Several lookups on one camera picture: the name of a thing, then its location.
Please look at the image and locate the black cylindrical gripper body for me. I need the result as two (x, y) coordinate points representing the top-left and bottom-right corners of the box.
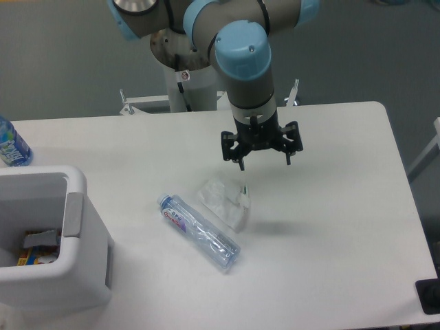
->
(232, 109), (283, 151)

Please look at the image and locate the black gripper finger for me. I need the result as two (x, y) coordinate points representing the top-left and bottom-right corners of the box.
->
(221, 131), (253, 171)
(273, 121), (303, 165)

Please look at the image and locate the clear plastic bag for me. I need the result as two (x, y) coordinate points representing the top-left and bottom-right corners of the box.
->
(197, 172), (251, 232)

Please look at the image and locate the clear water bottle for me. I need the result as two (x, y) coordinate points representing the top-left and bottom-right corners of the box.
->
(157, 194), (241, 272)

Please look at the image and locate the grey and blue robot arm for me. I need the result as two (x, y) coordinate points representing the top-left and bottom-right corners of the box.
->
(108, 1), (320, 167)

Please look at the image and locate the white plastic trash can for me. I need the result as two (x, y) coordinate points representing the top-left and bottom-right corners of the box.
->
(1, 166), (114, 309)

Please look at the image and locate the colourful trash inside can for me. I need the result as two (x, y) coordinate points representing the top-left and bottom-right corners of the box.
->
(16, 229), (61, 266)

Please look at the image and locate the black object at table corner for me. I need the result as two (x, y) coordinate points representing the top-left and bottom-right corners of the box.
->
(415, 278), (439, 315)

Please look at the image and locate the blue labelled drink bottle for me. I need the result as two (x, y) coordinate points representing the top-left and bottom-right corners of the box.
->
(1, 116), (33, 167)

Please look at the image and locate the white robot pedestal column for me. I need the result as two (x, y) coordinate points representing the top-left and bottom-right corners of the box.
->
(149, 29), (228, 113)

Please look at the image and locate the black cable on pedestal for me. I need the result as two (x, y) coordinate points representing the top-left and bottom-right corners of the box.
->
(173, 54), (193, 112)

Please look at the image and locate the white pedestal base frame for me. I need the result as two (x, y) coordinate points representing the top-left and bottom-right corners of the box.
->
(120, 78), (300, 116)

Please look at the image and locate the white frame at right edge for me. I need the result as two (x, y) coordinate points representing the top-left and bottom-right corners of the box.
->
(407, 117), (439, 183)

